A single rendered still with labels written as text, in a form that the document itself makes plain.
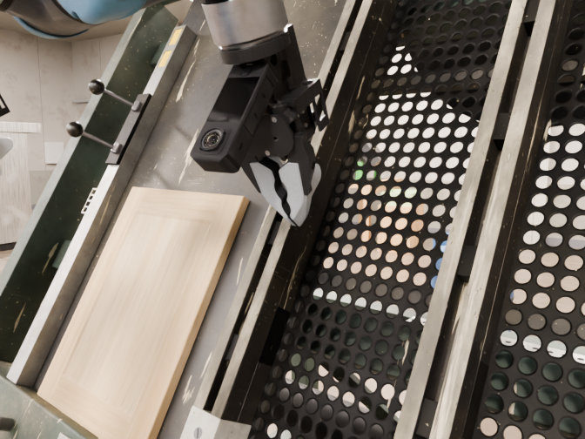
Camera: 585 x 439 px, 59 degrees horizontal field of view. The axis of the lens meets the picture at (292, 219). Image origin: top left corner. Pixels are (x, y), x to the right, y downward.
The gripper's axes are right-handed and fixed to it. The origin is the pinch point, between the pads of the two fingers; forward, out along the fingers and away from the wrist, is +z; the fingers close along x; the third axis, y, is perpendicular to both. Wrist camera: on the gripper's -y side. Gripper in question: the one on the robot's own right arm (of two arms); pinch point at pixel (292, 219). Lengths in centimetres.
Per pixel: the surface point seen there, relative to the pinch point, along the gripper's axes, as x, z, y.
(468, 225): -16.5, 7.4, 11.7
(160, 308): 39.4, 26.8, 4.6
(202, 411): 16.3, 26.6, -11.7
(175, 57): 67, -4, 60
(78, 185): 93, 20, 34
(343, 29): 11.5, -9.2, 45.2
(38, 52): 1116, 114, 714
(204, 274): 30.6, 21.7, 10.1
